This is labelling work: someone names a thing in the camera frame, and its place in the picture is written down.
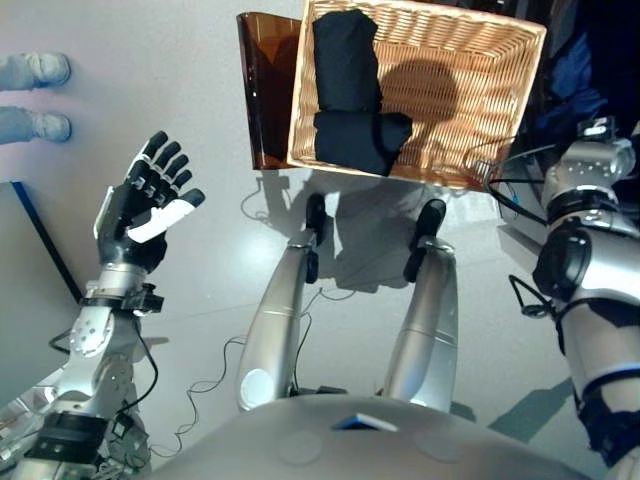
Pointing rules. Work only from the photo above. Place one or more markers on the grey front-load washing machine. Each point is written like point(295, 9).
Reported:
point(590, 75)

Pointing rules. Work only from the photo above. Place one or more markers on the black garment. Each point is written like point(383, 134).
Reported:
point(350, 110)

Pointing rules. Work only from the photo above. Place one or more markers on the white appliance platform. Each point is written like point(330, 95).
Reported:
point(517, 237)

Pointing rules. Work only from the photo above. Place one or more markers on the left silver robot leg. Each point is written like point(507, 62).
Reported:
point(280, 315)

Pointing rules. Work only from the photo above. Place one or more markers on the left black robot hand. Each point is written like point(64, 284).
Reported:
point(145, 220)

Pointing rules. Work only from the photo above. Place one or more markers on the woven wicker laundry basket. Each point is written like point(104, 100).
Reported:
point(450, 100)

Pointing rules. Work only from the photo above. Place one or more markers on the dark blue garment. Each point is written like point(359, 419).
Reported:
point(570, 85)

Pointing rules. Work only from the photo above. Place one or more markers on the right silver robot leg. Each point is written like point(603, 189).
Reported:
point(425, 320)

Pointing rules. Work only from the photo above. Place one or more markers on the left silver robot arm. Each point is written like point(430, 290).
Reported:
point(95, 360)

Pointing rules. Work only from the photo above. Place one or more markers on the silver robot torso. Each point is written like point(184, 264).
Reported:
point(350, 440)

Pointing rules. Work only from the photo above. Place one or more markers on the white sneaker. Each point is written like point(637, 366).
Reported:
point(35, 125)
point(35, 70)

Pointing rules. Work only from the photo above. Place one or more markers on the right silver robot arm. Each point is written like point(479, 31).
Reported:
point(590, 270)

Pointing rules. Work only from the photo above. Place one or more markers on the silver robot leg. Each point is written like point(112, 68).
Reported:
point(280, 315)
point(425, 320)

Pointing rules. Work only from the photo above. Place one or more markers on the brown acrylic stool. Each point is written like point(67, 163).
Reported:
point(265, 100)

